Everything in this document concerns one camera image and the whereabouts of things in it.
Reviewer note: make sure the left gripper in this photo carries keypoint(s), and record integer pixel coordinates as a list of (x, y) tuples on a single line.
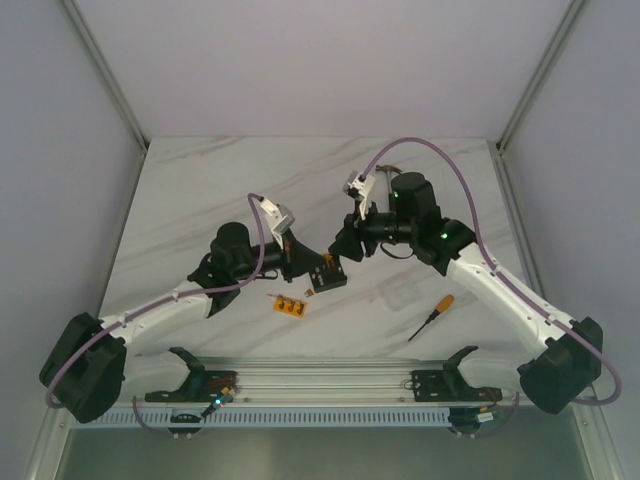
[(289, 254)]

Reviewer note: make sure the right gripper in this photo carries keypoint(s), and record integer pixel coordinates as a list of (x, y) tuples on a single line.
[(347, 243)]

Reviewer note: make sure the black fuse box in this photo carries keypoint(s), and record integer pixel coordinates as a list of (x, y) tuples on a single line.
[(324, 278)]

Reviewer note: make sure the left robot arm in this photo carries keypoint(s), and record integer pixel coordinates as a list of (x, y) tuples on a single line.
[(98, 362)]

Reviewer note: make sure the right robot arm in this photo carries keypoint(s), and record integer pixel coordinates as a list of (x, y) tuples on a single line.
[(561, 355)]

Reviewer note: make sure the orange terminal block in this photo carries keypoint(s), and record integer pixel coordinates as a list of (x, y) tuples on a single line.
[(289, 306)]

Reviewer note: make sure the claw hammer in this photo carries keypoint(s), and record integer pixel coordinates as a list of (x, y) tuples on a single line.
[(389, 171)]

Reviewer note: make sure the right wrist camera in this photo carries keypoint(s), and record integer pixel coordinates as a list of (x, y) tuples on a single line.
[(359, 187)]

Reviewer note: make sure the orange handled screwdriver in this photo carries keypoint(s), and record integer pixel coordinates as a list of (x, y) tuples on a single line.
[(440, 308)]

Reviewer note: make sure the aluminium rail frame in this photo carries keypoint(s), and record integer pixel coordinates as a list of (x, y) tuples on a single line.
[(313, 382)]

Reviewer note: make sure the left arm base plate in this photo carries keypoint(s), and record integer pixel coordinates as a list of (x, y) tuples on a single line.
[(210, 387)]

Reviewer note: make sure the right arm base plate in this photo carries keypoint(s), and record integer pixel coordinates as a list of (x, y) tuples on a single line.
[(448, 386)]

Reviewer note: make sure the white cable duct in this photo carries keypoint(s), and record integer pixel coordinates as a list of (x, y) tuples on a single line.
[(294, 417)]

